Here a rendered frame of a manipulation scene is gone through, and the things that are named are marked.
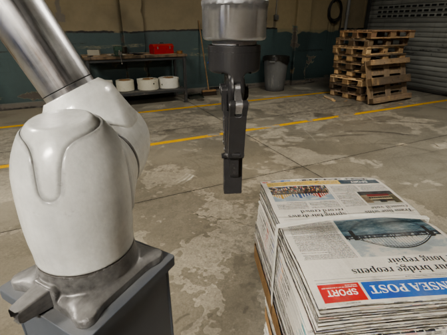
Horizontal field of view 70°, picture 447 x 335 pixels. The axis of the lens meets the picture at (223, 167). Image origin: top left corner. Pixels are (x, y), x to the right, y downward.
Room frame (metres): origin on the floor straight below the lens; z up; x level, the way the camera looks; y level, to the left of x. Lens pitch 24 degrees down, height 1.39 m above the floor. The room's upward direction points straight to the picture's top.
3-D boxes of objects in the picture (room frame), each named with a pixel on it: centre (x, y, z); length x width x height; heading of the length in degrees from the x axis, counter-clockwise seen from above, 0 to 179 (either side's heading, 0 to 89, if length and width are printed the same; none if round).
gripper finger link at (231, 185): (0.48, -0.02, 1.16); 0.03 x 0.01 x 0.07; 95
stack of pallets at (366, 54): (6.97, -3.03, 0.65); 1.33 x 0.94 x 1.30; 120
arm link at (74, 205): (0.45, 0.23, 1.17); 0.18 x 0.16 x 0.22; 3
